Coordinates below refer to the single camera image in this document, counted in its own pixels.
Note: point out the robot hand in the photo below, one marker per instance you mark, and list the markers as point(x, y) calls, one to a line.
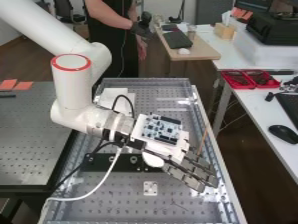
point(164, 133)

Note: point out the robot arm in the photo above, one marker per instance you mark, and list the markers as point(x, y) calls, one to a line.
point(71, 86)

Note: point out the thin stick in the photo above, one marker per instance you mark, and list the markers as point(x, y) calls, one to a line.
point(203, 141)

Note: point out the black plate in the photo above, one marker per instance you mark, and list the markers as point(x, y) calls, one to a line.
point(111, 163)

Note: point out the clear box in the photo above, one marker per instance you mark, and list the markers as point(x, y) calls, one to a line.
point(142, 81)

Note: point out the small white holder block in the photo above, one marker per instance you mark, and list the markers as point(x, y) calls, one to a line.
point(151, 188)

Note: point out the long white desk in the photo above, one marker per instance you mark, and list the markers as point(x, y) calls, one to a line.
point(261, 113)

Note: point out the white mouse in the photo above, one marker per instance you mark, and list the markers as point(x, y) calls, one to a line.
point(184, 51)

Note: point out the wooden desk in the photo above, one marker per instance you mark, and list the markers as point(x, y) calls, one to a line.
point(200, 51)

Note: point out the black mouse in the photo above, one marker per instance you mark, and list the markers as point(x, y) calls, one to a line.
point(284, 133)

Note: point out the black keyboard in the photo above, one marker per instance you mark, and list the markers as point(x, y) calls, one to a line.
point(291, 106)
point(177, 40)

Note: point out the person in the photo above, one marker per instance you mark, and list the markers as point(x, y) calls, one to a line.
point(107, 33)

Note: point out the small wooden box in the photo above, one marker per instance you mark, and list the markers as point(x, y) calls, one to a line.
point(224, 31)

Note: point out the black case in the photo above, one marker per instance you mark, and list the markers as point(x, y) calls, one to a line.
point(275, 28)

